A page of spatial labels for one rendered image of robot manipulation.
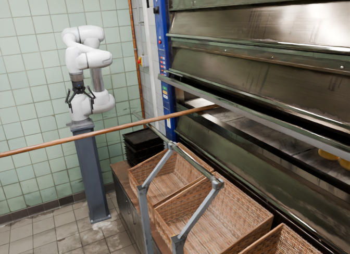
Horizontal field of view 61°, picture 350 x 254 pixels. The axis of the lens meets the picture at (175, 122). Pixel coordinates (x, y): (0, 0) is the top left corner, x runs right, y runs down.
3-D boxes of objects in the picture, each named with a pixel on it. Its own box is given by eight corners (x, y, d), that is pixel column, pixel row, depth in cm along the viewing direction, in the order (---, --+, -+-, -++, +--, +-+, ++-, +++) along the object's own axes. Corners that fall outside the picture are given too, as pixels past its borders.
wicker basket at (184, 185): (182, 169, 263) (179, 140, 253) (216, 203, 214) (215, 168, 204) (128, 186, 245) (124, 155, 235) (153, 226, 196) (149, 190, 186)
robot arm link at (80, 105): (70, 116, 272) (65, 93, 265) (91, 113, 278) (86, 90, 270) (71, 122, 258) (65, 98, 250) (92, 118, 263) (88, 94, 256)
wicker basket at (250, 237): (217, 203, 213) (215, 169, 204) (274, 256, 165) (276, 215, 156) (154, 228, 194) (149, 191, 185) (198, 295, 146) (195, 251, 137)
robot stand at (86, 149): (88, 213, 310) (69, 122, 275) (108, 206, 317) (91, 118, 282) (90, 224, 292) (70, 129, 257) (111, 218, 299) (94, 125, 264)
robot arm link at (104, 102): (90, 110, 278) (114, 105, 284) (92, 117, 264) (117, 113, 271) (75, 24, 240) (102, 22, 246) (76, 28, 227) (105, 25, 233)
